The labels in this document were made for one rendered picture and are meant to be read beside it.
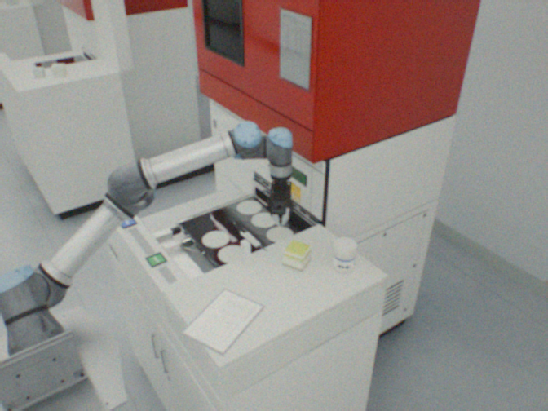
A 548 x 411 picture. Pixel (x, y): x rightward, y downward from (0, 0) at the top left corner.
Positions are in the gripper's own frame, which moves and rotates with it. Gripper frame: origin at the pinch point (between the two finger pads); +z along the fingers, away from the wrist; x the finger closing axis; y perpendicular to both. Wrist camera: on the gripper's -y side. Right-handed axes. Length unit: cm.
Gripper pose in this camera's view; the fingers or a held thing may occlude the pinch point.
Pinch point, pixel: (280, 224)
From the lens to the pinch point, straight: 174.6
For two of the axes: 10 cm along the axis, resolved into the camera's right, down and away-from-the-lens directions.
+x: -10.0, -0.3, 0.6
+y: 0.7, -5.6, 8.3
